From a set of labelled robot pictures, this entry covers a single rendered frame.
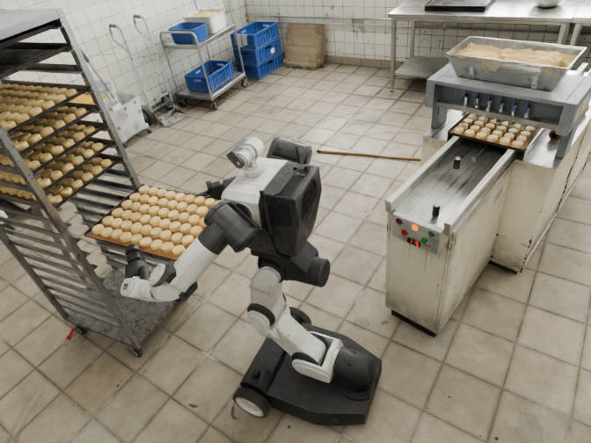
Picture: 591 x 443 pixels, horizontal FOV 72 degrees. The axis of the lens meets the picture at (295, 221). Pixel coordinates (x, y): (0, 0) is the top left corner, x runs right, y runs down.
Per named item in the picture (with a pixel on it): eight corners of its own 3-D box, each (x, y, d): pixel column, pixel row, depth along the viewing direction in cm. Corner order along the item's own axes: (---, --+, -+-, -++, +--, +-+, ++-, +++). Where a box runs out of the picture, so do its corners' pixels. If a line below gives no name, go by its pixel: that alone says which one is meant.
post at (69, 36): (187, 289, 270) (62, 8, 162) (185, 293, 268) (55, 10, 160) (184, 288, 271) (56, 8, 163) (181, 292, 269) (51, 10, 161)
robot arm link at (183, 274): (182, 313, 131) (227, 262, 129) (147, 295, 125) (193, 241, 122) (179, 294, 141) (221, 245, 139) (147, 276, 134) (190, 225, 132)
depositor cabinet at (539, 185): (487, 157, 363) (507, 61, 310) (579, 182, 322) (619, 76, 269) (413, 239, 297) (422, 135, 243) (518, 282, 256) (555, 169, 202)
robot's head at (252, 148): (266, 160, 143) (262, 137, 137) (252, 176, 136) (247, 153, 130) (251, 158, 145) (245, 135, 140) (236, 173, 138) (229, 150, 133)
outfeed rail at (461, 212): (580, 71, 282) (583, 61, 278) (585, 72, 280) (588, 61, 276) (441, 234, 177) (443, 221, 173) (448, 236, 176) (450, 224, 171)
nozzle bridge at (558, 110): (448, 112, 261) (454, 58, 239) (576, 140, 219) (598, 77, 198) (421, 134, 243) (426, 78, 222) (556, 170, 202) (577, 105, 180)
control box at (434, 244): (395, 231, 203) (396, 210, 194) (441, 250, 189) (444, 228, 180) (390, 236, 201) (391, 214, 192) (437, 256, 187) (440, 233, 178)
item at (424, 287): (439, 248, 286) (454, 134, 229) (488, 269, 267) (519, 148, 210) (383, 315, 250) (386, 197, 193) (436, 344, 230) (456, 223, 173)
